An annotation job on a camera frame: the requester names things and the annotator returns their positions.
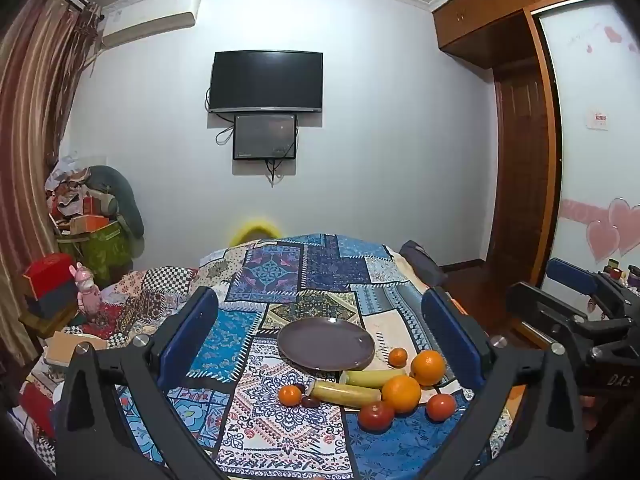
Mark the small black wall monitor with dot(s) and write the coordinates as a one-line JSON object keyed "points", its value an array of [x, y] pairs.
{"points": [[265, 137]]}

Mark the red box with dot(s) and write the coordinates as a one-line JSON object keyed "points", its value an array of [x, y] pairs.
{"points": [[47, 272]]}

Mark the yellow chair back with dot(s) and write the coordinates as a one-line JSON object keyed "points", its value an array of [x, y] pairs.
{"points": [[252, 230]]}

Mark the black wall television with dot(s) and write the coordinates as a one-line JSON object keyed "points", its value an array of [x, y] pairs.
{"points": [[265, 81]]}

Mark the dark brown plate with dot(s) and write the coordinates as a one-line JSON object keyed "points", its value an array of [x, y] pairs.
{"points": [[325, 342]]}

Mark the white sliding wardrobe door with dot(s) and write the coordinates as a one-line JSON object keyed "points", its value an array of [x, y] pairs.
{"points": [[585, 170]]}

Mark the green sugarcane piece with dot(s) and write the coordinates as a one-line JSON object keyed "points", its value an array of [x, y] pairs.
{"points": [[372, 378]]}

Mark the red tomato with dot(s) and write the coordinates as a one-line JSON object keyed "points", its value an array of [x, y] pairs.
{"points": [[376, 416], [440, 407]]}

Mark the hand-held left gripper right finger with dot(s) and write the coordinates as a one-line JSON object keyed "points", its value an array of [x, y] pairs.
{"points": [[450, 340]]}

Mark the dark flat box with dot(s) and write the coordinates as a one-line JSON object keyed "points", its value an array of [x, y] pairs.
{"points": [[52, 302]]}

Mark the yellow sugarcane piece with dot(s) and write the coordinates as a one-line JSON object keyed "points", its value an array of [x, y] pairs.
{"points": [[345, 393]]}

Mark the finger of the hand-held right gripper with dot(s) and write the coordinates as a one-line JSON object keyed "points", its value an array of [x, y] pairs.
{"points": [[572, 275], [540, 310]]}

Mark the dark grey bag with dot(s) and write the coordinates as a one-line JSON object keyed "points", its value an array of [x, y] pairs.
{"points": [[422, 262]]}

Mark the tan cardboard box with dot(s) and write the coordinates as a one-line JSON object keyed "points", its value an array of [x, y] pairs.
{"points": [[65, 350]]}

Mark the blue patchwork tablecloth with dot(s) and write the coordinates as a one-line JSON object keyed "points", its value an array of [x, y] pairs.
{"points": [[310, 280]]}

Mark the pink heart stickers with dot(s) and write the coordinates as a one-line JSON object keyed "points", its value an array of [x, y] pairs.
{"points": [[617, 230]]}

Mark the striped brown curtain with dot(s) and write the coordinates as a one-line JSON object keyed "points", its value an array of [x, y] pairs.
{"points": [[35, 125]]}

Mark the brown wooden door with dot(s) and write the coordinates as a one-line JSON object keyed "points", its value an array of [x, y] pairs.
{"points": [[520, 170]]}

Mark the orange cardboard box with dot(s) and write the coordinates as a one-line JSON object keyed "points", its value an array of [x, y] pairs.
{"points": [[90, 223]]}

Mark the white air conditioner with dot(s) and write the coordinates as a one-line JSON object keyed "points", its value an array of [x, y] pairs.
{"points": [[150, 17]]}

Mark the red white label sticker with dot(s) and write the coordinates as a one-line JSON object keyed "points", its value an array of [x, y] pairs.
{"points": [[598, 120]]}

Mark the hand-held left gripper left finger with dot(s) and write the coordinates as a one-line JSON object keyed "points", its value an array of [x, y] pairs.
{"points": [[192, 330]]}

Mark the grey long pillow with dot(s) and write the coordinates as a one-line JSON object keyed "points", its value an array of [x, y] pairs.
{"points": [[127, 200]]}

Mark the small mandarin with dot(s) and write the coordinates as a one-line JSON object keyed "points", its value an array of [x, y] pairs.
{"points": [[289, 395], [398, 357]]}

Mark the pink plush toy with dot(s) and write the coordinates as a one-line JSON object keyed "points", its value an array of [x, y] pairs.
{"points": [[88, 290]]}

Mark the green patterned box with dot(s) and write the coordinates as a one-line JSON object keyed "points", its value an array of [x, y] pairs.
{"points": [[102, 255]]}

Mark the wooden overhead cabinet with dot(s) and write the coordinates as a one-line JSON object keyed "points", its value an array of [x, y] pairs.
{"points": [[475, 20]]}

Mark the large orange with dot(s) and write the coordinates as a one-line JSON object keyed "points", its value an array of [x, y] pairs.
{"points": [[401, 394], [428, 368]]}

